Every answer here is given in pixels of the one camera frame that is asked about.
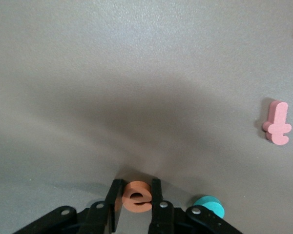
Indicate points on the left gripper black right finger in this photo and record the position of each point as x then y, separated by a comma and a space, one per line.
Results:
161, 219

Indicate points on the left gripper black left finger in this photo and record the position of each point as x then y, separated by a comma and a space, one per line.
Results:
107, 214

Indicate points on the orange foam letter e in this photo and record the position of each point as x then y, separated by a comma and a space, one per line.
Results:
134, 190

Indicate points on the teal foam letter c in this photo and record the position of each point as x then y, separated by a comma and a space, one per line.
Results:
210, 202

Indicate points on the brown table cover sheet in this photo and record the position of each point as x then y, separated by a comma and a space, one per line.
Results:
112, 73

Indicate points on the pink foam letter t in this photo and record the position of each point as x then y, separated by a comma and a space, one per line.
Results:
278, 122

